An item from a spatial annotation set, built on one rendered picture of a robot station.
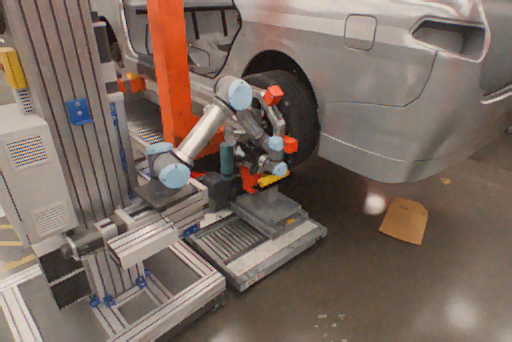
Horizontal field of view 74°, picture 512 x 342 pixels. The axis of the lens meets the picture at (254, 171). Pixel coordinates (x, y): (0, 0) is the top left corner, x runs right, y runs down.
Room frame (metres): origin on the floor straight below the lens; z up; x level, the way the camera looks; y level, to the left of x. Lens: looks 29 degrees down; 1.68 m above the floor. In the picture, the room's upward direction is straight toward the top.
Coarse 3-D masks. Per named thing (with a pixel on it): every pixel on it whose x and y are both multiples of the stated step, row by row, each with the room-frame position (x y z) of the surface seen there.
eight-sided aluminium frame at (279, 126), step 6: (252, 90) 1.99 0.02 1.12; (258, 90) 2.00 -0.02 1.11; (264, 90) 1.98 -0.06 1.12; (258, 96) 1.94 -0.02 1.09; (264, 102) 1.91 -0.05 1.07; (264, 108) 1.91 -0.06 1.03; (270, 108) 1.89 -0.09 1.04; (276, 108) 1.91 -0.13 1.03; (270, 114) 1.87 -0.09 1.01; (276, 114) 1.89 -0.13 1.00; (270, 120) 1.87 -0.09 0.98; (276, 120) 1.84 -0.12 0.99; (282, 120) 1.86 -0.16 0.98; (276, 126) 1.82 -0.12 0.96; (282, 126) 1.84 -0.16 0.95; (276, 132) 1.83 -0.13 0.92; (282, 132) 1.85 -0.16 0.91; (246, 162) 2.03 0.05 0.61; (252, 162) 2.05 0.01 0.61
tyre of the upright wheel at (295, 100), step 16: (256, 80) 2.09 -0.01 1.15; (272, 80) 2.03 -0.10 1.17; (288, 80) 2.08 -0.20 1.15; (288, 96) 1.94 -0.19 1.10; (304, 96) 2.00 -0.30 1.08; (288, 112) 1.88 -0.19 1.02; (304, 112) 1.93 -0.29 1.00; (288, 128) 1.87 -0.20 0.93; (304, 128) 1.89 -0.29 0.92; (304, 144) 1.90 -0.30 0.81; (288, 160) 1.86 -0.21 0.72; (304, 160) 2.00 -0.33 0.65
